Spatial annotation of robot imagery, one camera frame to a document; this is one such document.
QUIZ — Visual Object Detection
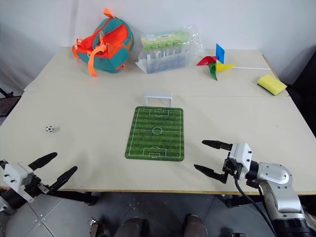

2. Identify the small metallic bracket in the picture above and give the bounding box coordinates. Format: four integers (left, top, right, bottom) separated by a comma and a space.
88, 217, 104, 237

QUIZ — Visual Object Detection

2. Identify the black metal stand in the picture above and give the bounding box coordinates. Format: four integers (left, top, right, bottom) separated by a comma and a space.
0, 87, 22, 119

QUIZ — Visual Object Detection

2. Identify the black table frame leg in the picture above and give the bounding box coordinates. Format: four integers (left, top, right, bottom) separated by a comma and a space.
45, 189, 97, 206
223, 194, 263, 208

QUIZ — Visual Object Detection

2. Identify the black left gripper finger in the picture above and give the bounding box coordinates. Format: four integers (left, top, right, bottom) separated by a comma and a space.
28, 152, 58, 170
48, 165, 79, 192

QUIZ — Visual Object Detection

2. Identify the white miniature goal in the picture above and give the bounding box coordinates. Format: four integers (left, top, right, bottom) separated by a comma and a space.
143, 91, 173, 107

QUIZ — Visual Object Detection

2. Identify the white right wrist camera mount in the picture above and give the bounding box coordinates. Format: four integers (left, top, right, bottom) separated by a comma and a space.
229, 142, 253, 180

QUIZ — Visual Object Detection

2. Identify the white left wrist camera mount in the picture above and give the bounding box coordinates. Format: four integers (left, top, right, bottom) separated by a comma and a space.
2, 161, 35, 202

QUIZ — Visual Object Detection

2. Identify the dark rounded shape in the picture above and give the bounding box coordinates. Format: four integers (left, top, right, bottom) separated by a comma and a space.
182, 214, 208, 237
120, 216, 151, 237

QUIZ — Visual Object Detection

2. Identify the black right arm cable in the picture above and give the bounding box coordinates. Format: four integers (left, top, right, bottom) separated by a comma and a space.
234, 177, 278, 237

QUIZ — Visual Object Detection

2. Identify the colourful paper pinwheel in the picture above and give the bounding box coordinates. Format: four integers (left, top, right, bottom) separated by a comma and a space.
196, 43, 271, 81

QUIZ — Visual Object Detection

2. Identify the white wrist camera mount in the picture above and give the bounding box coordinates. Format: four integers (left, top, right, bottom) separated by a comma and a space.
229, 142, 253, 180
2, 161, 35, 202

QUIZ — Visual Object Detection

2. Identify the green soccer field mat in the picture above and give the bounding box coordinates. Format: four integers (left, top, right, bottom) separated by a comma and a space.
124, 106, 185, 161

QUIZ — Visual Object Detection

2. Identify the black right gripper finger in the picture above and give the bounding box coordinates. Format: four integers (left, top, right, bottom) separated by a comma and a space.
201, 139, 234, 151
193, 164, 230, 184

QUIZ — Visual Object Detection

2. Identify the bagged green-capped test tube box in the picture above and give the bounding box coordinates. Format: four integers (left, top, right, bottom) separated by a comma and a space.
135, 24, 204, 74

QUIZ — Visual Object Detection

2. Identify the yellow sponge with dark base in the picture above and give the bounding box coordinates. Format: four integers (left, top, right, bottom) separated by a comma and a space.
257, 75, 288, 96

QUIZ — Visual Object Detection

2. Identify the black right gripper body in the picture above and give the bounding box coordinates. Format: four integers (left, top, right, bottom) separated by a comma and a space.
223, 157, 244, 179

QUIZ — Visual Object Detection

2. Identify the teal and orange backpack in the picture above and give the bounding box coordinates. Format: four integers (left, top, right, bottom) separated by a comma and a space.
72, 8, 135, 77

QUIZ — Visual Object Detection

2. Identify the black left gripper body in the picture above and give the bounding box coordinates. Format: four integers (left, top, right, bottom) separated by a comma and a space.
24, 172, 52, 198

